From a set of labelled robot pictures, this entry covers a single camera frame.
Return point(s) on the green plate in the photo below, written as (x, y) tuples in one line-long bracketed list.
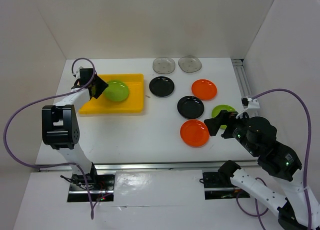
[(117, 91), (219, 108)]

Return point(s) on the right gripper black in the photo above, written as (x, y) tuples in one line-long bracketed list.
[(224, 116)]

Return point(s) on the orange plate back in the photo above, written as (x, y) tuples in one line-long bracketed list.
[(204, 89)]

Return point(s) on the aluminium rail front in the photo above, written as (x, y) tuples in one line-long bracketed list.
[(156, 166)]

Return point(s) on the orange plate front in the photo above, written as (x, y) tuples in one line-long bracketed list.
[(194, 133)]

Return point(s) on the black plate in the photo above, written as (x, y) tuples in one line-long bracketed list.
[(161, 86), (190, 107)]

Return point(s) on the aluminium rail right side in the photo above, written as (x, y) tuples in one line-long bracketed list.
[(241, 77)]

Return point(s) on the clear glass plate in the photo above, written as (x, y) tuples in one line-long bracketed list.
[(190, 64), (163, 65)]

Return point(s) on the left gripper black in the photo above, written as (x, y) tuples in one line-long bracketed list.
[(102, 86)]

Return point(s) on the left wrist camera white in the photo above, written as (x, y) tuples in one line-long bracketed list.
[(76, 74)]

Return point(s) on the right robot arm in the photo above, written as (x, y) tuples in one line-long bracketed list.
[(297, 208)]

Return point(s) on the aluminium rail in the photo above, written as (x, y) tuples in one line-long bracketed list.
[(241, 77), (156, 166)]

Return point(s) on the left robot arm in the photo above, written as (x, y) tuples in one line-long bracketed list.
[(60, 128)]

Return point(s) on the clear glass plate right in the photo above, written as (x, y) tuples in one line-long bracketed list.
[(190, 64)]

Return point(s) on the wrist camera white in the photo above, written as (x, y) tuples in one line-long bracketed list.
[(76, 74), (250, 107)]

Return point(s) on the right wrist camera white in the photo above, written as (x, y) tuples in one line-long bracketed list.
[(250, 107)]

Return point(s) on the clear glass plate left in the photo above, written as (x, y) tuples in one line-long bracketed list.
[(163, 65)]

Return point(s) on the yellow plastic bin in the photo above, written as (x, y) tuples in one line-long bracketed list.
[(133, 104)]

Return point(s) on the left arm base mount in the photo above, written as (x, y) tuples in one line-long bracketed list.
[(102, 191)]

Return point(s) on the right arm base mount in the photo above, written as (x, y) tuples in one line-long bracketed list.
[(216, 189)]

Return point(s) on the orange plate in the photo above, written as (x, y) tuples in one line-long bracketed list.
[(204, 89), (194, 133)]

